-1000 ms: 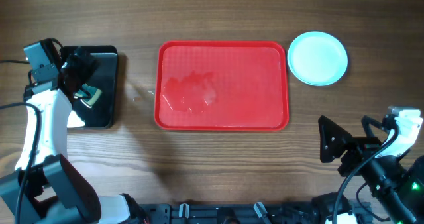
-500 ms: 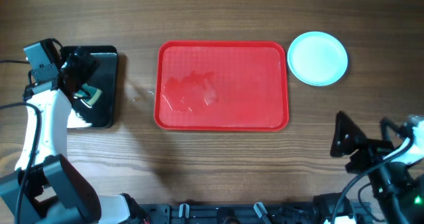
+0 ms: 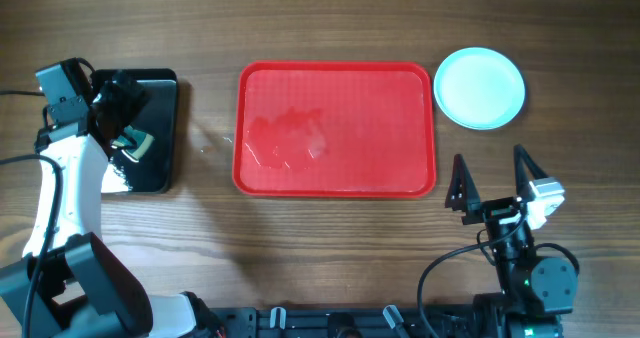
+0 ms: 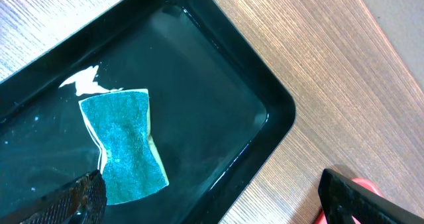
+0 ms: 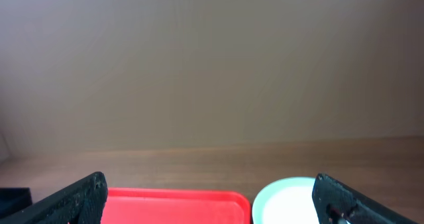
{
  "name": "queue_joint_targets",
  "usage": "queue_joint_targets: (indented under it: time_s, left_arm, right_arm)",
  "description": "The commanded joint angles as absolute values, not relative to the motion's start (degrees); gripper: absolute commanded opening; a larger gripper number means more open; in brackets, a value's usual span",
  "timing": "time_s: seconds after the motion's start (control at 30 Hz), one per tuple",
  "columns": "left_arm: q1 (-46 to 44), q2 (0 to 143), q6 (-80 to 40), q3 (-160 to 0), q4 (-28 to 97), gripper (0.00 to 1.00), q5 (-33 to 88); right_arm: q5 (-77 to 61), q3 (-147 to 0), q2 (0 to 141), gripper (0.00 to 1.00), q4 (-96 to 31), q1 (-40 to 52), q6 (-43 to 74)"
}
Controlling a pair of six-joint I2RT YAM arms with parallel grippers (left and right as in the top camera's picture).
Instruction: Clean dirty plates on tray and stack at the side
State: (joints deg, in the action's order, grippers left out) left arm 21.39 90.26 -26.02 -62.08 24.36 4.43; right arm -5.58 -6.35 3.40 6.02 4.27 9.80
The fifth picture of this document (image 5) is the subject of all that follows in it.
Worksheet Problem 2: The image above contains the black water tray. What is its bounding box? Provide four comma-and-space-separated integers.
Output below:
0, 188, 32, 219

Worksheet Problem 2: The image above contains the light blue plate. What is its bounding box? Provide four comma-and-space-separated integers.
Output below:
252, 177, 319, 224

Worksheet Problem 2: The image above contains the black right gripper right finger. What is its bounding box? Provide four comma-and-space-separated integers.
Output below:
312, 173, 417, 224

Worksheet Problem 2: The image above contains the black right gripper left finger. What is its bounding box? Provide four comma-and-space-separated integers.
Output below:
1, 172, 108, 224

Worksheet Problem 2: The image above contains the red plastic tray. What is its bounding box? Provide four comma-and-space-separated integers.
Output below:
101, 188, 251, 224

